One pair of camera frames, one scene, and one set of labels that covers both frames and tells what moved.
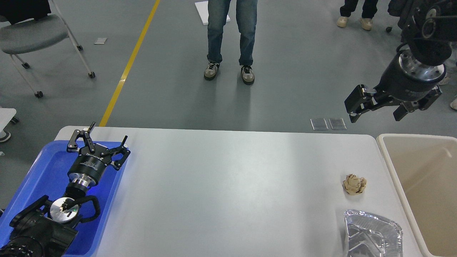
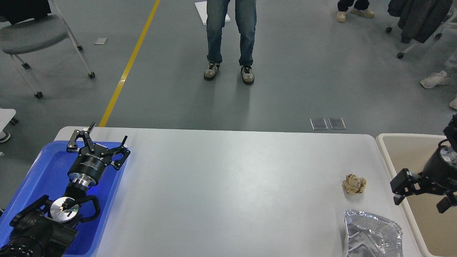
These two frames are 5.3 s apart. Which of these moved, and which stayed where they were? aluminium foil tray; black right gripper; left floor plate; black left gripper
Moved: black right gripper
Stayed: black left gripper; aluminium foil tray; left floor plate
